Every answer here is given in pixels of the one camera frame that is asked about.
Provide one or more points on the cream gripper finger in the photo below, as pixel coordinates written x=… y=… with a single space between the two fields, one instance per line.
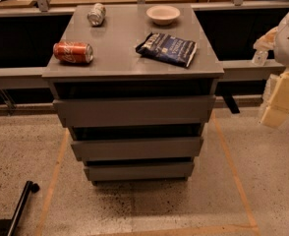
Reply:
x=275 y=106

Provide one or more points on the grey drawer cabinet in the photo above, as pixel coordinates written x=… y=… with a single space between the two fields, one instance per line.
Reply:
x=118 y=71

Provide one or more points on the grey bottom drawer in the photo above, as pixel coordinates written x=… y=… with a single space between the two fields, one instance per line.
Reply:
x=139 y=171

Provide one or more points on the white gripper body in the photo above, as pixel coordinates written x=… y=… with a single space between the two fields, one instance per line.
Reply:
x=267 y=41

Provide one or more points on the grey middle drawer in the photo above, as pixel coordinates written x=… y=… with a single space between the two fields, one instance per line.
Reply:
x=102 y=150

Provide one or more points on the dark blue chip bag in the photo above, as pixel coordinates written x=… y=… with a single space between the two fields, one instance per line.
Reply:
x=168 y=49

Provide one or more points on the red cola can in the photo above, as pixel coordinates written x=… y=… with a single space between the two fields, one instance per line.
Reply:
x=73 y=52

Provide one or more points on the grey drawer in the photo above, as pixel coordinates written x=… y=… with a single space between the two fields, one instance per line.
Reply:
x=102 y=150
x=111 y=112
x=139 y=171

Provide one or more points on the clear sanitizer bottle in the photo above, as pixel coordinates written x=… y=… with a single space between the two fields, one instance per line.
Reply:
x=260 y=57

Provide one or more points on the black chair base leg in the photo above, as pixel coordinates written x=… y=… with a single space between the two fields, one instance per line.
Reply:
x=9 y=226

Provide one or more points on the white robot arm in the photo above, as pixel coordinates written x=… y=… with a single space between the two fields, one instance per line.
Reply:
x=277 y=40

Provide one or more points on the grey metal rail frame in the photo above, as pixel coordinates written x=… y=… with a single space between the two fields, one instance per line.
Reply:
x=233 y=27

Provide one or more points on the silver soda can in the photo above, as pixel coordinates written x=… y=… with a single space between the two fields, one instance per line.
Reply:
x=96 y=14

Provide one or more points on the grey top drawer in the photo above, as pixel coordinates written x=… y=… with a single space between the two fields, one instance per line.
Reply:
x=111 y=112

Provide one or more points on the white bowl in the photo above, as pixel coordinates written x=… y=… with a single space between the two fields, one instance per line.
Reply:
x=163 y=15

